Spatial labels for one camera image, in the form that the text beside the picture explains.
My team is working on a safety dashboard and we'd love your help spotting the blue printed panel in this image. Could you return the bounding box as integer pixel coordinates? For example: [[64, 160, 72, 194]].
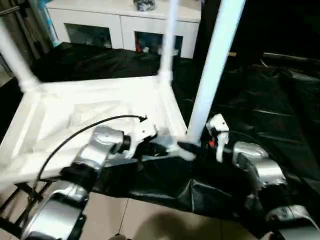
[[44, 0, 60, 49]]

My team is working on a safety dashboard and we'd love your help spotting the black backdrop cloth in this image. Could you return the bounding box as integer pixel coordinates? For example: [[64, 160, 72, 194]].
[[193, 0, 320, 57]]

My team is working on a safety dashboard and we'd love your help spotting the grey tripod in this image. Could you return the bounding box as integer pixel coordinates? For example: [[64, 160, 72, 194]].
[[13, 0, 50, 61]]

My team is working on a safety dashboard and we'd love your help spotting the white plastic table leg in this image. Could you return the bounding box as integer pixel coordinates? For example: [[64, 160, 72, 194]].
[[186, 0, 248, 146], [0, 21, 41, 93], [158, 0, 180, 86]]

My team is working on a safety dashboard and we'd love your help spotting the white sideboard cabinet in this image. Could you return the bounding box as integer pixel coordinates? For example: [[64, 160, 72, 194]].
[[45, 0, 203, 60]]

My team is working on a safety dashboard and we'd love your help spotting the white plastic table top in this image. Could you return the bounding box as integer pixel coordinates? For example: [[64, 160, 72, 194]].
[[0, 74, 199, 193]]

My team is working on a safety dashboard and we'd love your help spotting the black plastic mat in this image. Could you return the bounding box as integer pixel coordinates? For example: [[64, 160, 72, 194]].
[[0, 41, 320, 238]]

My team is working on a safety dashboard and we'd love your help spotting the clear bag of dark parts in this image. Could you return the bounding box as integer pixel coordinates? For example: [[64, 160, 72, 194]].
[[133, 0, 156, 12]]

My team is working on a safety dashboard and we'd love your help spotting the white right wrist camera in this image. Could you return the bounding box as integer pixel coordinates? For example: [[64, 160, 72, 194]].
[[205, 113, 230, 163]]

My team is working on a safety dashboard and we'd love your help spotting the black folding stand frame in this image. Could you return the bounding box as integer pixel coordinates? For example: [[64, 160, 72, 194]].
[[0, 178, 52, 235]]

